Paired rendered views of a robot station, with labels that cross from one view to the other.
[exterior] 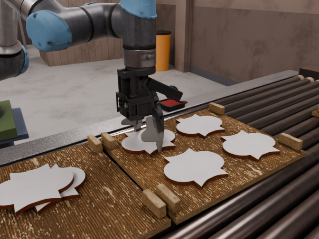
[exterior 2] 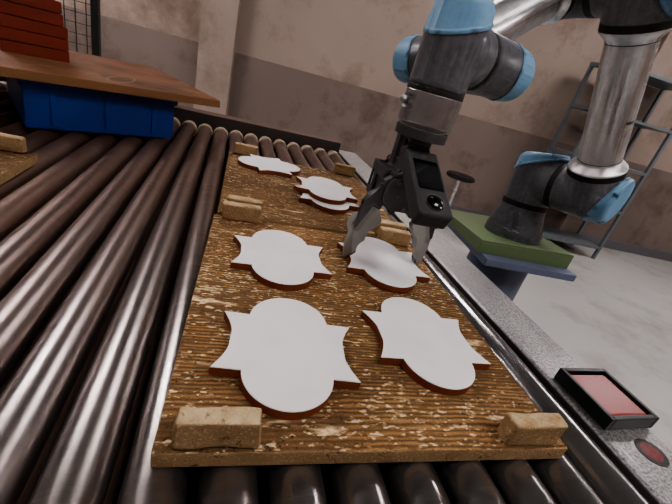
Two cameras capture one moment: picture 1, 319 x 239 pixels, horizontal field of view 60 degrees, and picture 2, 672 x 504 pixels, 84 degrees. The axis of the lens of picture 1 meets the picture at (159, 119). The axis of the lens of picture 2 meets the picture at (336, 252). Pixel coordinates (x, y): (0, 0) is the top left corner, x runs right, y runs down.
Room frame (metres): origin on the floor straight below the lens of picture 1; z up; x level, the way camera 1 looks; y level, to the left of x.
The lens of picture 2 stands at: (0.72, -0.49, 1.18)
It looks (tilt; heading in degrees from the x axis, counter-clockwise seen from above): 25 degrees down; 106
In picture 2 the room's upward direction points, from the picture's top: 16 degrees clockwise
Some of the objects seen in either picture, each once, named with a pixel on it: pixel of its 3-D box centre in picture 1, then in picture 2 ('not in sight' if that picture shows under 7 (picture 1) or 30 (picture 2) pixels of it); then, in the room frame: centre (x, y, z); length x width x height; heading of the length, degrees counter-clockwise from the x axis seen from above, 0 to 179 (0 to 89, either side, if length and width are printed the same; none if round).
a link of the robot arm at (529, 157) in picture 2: not in sight; (538, 177); (0.87, 0.63, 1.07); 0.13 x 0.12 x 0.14; 147
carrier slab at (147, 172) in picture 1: (198, 147); (341, 303); (0.63, -0.10, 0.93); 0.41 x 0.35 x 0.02; 124
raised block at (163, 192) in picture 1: (167, 197); (241, 212); (0.41, -0.02, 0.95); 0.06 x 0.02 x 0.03; 34
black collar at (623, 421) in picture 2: (170, 104); (604, 396); (0.95, -0.04, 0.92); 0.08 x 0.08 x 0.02; 37
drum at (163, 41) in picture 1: (159, 50); not in sight; (5.09, 0.00, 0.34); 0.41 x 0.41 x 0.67
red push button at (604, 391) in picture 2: (170, 104); (603, 397); (0.95, -0.04, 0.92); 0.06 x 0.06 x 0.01; 37
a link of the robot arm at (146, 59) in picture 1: (140, 58); (426, 112); (0.63, 0.04, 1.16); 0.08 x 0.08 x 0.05
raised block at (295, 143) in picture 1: (290, 141); (219, 427); (0.63, -0.34, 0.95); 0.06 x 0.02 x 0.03; 34
